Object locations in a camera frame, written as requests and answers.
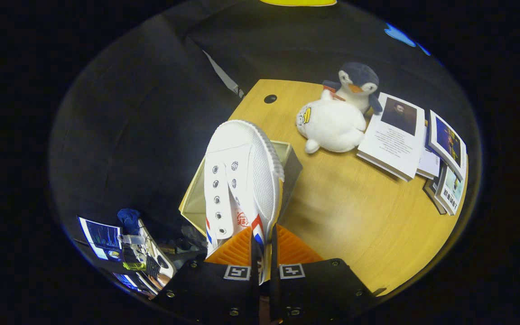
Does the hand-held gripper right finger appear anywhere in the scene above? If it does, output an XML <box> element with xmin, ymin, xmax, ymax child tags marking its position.
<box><xmin>269</xmin><ymin>223</ymin><xmax>379</xmax><ymax>325</ymax></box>

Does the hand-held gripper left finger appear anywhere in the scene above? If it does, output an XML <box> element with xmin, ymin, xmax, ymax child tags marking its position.
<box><xmin>152</xmin><ymin>227</ymin><xmax>261</xmax><ymax>325</ymax></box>

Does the white striped canvas shoe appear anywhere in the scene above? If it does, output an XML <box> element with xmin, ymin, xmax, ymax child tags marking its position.
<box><xmin>204</xmin><ymin>119</ymin><xmax>286</xmax><ymax>285</ymax></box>

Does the beige fabric storage box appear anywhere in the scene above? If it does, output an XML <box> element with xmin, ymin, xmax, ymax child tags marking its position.
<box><xmin>178</xmin><ymin>140</ymin><xmax>303</xmax><ymax>236</ymax></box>

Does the small glowing blue screen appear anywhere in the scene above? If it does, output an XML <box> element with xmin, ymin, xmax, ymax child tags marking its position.
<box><xmin>112</xmin><ymin>272</ymin><xmax>152</xmax><ymax>296</ymax></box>

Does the blue cloth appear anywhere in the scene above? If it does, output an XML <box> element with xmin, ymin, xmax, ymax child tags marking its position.
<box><xmin>117</xmin><ymin>208</ymin><xmax>141</xmax><ymax>236</ymax></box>

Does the white duck plush toy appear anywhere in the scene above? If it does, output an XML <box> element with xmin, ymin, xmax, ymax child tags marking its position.
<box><xmin>296</xmin><ymin>90</ymin><xmax>367</xmax><ymax>154</ymax></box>

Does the computer monitor with blue screen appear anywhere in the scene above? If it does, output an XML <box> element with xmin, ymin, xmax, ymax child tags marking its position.
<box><xmin>78</xmin><ymin>216</ymin><xmax>123</xmax><ymax>262</ymax></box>

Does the white portrait cover book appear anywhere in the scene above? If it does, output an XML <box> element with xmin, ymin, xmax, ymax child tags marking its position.
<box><xmin>357</xmin><ymin>92</ymin><xmax>426</xmax><ymax>182</ymax></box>

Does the dark cover book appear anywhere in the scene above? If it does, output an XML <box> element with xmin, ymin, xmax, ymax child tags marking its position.
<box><xmin>422</xmin><ymin>178</ymin><xmax>448</xmax><ymax>215</ymax></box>

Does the white paper booklet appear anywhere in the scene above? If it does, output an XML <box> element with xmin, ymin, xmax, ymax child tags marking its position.
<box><xmin>416</xmin><ymin>135</ymin><xmax>441</xmax><ymax>180</ymax></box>

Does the pale green cover book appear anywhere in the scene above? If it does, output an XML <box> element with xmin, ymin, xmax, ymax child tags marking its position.
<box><xmin>434</xmin><ymin>156</ymin><xmax>469</xmax><ymax>216</ymax></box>

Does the navy penguin plush toy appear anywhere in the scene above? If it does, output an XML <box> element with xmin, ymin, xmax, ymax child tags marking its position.
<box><xmin>322</xmin><ymin>62</ymin><xmax>384</xmax><ymax>115</ymax></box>

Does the blue picture cover book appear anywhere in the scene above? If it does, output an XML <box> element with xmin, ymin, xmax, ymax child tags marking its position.
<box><xmin>427</xmin><ymin>109</ymin><xmax>468</xmax><ymax>181</ymax></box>

